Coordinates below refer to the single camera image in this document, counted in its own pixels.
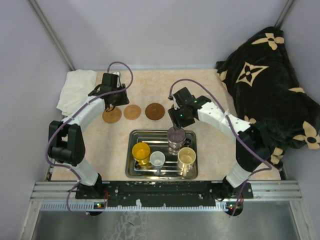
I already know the aluminium rail frame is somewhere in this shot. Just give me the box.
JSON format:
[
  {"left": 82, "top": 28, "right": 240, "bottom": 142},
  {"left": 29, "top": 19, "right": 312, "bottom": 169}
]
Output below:
[{"left": 21, "top": 180, "right": 315, "bottom": 240}]

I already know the steel tray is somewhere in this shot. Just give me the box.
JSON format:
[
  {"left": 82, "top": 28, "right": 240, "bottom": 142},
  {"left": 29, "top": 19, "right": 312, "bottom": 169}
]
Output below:
[{"left": 125, "top": 129, "right": 198, "bottom": 180}]

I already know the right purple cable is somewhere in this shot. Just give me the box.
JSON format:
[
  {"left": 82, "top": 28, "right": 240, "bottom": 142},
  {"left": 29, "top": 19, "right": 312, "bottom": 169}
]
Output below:
[{"left": 167, "top": 78, "right": 273, "bottom": 217}]

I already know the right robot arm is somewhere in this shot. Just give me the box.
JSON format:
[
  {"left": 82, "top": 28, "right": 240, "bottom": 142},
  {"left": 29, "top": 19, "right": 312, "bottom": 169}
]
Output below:
[{"left": 168, "top": 87, "right": 271, "bottom": 199}]

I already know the purple cable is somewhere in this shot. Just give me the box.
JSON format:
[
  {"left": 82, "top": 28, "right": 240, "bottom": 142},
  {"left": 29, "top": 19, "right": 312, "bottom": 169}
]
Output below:
[
  {"left": 167, "top": 78, "right": 273, "bottom": 217},
  {"left": 44, "top": 61, "right": 134, "bottom": 218}
]

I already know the black floral blanket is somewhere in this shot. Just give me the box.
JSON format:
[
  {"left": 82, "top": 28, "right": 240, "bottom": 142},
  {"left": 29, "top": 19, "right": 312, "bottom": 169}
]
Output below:
[{"left": 215, "top": 26, "right": 320, "bottom": 168}]

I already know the yellow cup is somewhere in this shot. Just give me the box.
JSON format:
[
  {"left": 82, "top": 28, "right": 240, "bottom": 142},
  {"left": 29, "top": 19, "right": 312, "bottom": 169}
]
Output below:
[{"left": 131, "top": 142, "right": 151, "bottom": 166}]

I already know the white folded cloth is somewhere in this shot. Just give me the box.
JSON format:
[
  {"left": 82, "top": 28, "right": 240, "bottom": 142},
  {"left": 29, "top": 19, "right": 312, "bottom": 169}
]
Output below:
[{"left": 56, "top": 69, "right": 98, "bottom": 116}]

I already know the cream mug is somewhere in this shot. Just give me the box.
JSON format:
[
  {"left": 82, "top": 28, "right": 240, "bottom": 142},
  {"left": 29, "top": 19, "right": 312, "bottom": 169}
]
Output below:
[{"left": 177, "top": 147, "right": 197, "bottom": 177}]

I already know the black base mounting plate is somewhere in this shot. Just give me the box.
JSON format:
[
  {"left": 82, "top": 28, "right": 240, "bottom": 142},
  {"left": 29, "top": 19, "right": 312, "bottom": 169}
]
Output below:
[{"left": 75, "top": 180, "right": 253, "bottom": 208}]

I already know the purple glass mug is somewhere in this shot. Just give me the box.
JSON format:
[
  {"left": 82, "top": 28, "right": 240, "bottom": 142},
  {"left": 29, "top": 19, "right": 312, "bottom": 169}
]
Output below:
[{"left": 167, "top": 127, "right": 191, "bottom": 155}]

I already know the small clear grey cup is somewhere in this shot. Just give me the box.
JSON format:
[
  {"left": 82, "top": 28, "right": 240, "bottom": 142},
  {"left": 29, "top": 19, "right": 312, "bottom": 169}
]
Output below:
[{"left": 149, "top": 151, "right": 166, "bottom": 175}]

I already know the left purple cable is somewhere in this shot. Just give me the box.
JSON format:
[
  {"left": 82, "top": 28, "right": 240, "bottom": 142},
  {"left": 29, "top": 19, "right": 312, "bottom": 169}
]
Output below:
[{"left": 44, "top": 61, "right": 134, "bottom": 218}]

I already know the woven coaster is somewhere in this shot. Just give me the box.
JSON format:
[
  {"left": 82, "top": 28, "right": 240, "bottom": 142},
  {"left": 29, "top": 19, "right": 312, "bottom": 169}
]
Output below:
[
  {"left": 102, "top": 107, "right": 122, "bottom": 124},
  {"left": 123, "top": 104, "right": 141, "bottom": 120}
]

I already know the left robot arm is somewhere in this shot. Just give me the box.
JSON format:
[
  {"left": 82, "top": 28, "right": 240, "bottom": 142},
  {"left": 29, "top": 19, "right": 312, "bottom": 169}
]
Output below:
[{"left": 46, "top": 72, "right": 130, "bottom": 199}]

